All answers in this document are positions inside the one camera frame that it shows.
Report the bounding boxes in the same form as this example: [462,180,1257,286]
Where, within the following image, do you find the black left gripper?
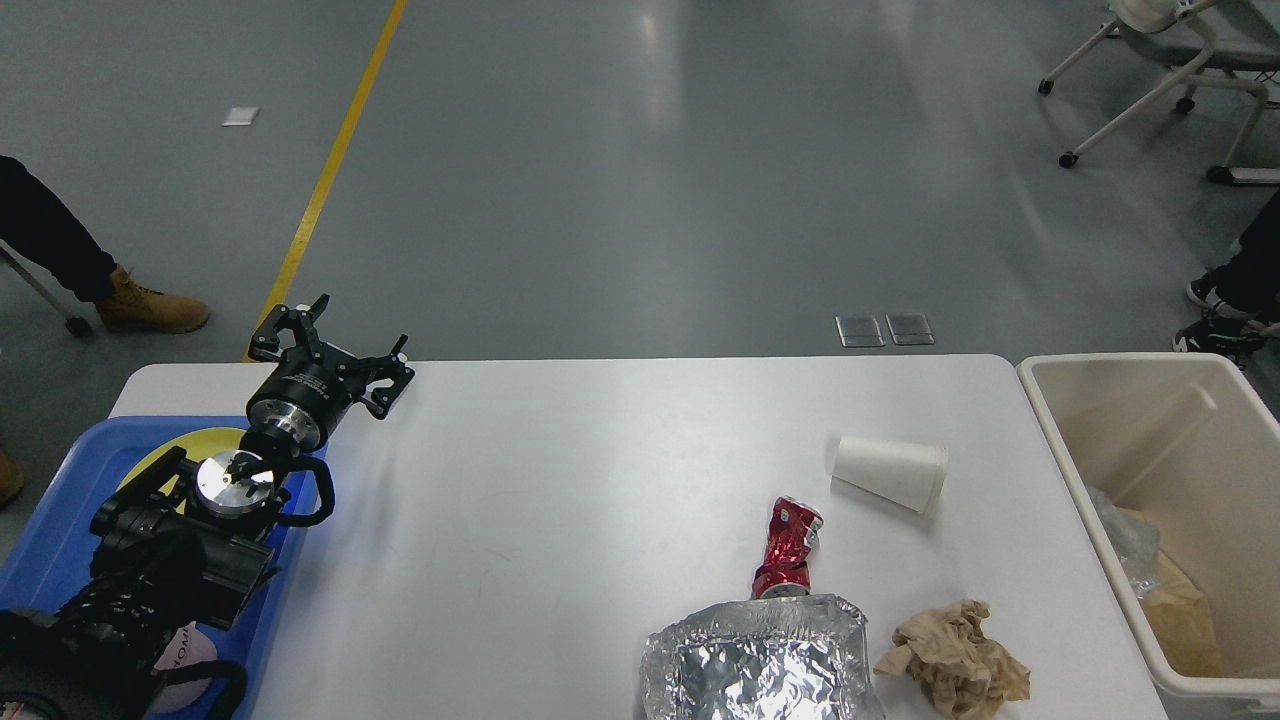
[244,293,415,451]

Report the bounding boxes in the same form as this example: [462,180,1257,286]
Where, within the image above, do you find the yellow plate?
[116,427,246,489]

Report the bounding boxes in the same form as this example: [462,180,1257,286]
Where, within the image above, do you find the aluminium foil tray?
[640,594,884,719]

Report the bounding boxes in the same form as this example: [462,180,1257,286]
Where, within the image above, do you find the brown paper napkin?
[872,600,1030,719]

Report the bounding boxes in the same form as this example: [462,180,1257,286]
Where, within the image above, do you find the aluminium foil piece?
[1085,487,1161,600]

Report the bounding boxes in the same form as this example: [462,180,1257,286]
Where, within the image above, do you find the brown paper bag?
[1140,553,1224,678]

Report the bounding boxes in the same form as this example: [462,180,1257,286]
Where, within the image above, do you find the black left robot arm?
[3,295,415,719]

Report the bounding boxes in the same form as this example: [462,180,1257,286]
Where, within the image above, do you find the tan work boot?
[92,265,211,334]

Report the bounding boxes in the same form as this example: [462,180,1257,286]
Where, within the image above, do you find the grey chair leg caster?
[1,243,93,338]

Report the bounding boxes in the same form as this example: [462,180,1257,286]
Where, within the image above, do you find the black trouser leg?
[1,156,118,304]

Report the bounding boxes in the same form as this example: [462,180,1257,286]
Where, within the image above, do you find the pink mug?
[148,623,219,714]

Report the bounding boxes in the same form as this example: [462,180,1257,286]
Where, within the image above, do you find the crushed red soda can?
[750,496,826,600]

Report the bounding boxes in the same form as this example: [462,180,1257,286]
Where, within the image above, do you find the left floor outlet cover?
[835,315,884,348]

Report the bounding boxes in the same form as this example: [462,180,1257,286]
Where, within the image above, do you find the floor outlet cover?
[884,313,936,346]
[835,315,884,348]

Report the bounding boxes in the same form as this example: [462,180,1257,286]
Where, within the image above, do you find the right floor outlet cover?
[884,313,936,346]

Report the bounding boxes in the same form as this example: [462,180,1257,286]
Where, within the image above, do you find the beige plastic bin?
[1018,352,1279,719]

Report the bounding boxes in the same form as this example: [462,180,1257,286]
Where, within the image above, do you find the seated person black shoe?
[1185,266,1222,311]

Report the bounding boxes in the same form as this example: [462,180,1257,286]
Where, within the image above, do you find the black green sneaker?
[1171,314,1268,369]

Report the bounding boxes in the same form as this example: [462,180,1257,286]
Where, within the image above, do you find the white office chair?
[1037,1,1279,187]

